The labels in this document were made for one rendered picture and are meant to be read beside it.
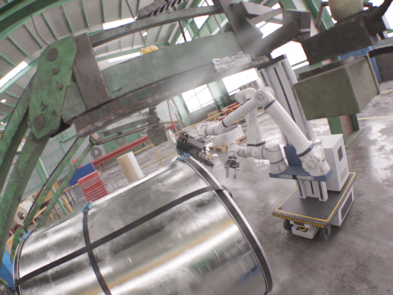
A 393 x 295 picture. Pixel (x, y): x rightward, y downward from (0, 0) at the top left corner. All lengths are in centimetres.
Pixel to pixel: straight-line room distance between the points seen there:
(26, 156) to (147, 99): 46
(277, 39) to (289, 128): 91
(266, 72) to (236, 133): 530
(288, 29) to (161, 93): 44
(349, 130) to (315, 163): 315
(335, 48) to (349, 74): 9
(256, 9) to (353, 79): 54
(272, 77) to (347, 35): 148
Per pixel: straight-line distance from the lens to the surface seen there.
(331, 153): 207
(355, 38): 55
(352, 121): 480
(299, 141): 152
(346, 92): 51
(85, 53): 68
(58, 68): 69
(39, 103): 71
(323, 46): 59
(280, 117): 149
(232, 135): 704
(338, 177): 220
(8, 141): 82
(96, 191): 622
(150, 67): 67
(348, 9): 60
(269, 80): 196
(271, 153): 198
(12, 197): 86
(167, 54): 69
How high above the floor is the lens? 160
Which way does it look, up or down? 9 degrees down
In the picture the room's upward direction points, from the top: 24 degrees counter-clockwise
